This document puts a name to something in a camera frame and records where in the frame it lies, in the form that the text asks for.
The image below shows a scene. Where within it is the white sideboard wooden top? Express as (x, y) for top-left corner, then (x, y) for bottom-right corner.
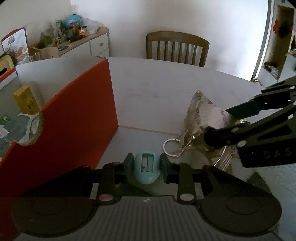
(57, 27), (110, 57)

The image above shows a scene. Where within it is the white wall cabinet unit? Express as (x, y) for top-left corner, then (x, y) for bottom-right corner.
(251, 1), (295, 87)

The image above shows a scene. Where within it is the yellow tissue box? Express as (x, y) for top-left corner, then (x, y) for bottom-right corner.
(0, 55), (15, 78)

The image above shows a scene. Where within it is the blue globe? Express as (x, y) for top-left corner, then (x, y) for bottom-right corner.
(64, 14), (81, 29)

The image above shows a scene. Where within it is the light blue correction tape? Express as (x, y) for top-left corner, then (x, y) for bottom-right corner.
(18, 112), (43, 146)

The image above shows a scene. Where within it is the silver foil snack bag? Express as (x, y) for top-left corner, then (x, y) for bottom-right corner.
(181, 91), (239, 171)

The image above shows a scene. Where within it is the brown wooden chair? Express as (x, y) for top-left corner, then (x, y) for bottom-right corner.
(146, 31), (210, 67)

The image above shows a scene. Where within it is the red white cardboard box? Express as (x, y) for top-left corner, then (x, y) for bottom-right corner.
(1, 60), (118, 240)

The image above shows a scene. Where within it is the teal pencil sharpener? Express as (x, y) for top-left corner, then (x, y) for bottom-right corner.
(133, 151), (161, 185)

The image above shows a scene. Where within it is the wooden tray holder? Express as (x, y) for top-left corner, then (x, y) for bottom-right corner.
(29, 47), (60, 60)

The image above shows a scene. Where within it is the red dragon keychain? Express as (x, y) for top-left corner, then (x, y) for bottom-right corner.
(163, 134), (195, 158)

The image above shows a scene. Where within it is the red white snack bag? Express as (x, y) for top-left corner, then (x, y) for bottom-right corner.
(1, 27), (30, 65)

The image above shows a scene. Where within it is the white green plastic packet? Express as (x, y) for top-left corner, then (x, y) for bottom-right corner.
(1, 115), (31, 158)

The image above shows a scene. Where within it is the yellow small box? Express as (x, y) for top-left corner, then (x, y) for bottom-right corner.
(13, 85), (40, 115)

